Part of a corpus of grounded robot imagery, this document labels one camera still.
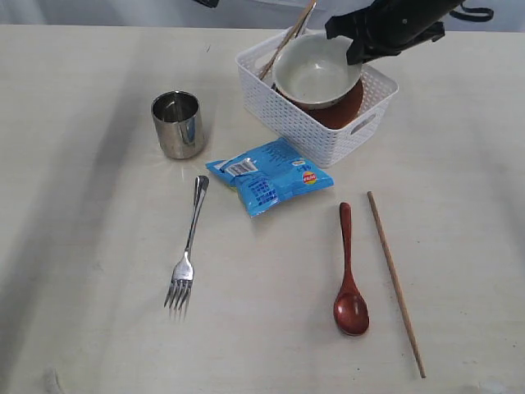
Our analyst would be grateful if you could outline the silver metal utensil handle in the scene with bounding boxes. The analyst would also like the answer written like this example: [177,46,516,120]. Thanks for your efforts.
[294,7,314,39]

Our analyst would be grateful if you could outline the shiny steel cup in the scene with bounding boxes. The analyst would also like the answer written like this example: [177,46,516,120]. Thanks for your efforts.
[151,90,208,160]

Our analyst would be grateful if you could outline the brown wooden chopstick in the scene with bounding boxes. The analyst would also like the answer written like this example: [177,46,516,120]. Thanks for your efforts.
[366,190,427,379]

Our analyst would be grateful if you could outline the silver metal fork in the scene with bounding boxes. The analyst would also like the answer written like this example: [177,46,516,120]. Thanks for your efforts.
[163,175,209,312]

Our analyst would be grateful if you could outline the white woven plastic basket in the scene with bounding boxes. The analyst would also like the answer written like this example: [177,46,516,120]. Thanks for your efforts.
[235,31,399,167]

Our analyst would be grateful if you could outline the grey-green ceramic bowl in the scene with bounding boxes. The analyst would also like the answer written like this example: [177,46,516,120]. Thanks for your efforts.
[272,32,363,109]

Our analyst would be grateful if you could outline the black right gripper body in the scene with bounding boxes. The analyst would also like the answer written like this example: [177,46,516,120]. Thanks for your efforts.
[325,0,459,65]

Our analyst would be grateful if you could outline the red-brown wooden spoon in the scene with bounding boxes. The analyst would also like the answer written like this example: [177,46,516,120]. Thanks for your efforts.
[333,202,369,337]

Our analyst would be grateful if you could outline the brown wooden plate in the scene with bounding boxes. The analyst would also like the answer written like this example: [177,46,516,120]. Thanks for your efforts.
[307,80,363,130]

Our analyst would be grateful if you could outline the blue chips snack bag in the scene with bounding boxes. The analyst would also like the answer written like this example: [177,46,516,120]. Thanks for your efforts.
[206,138,334,218]

